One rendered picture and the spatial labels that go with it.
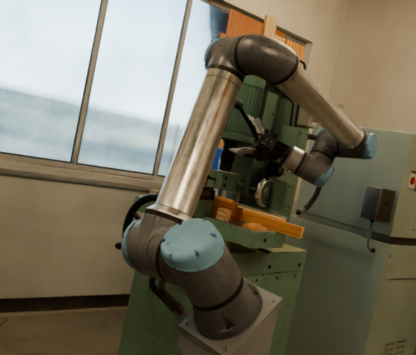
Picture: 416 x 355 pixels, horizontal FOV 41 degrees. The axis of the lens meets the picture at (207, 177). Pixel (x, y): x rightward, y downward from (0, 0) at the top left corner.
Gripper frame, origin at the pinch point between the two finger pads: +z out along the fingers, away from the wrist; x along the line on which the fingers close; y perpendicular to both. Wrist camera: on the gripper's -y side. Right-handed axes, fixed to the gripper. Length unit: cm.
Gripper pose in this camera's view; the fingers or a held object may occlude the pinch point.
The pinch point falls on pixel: (236, 132)
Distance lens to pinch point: 202.3
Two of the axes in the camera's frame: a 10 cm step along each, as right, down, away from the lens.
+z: -8.8, -4.7, 0.1
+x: -4.6, 8.4, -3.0
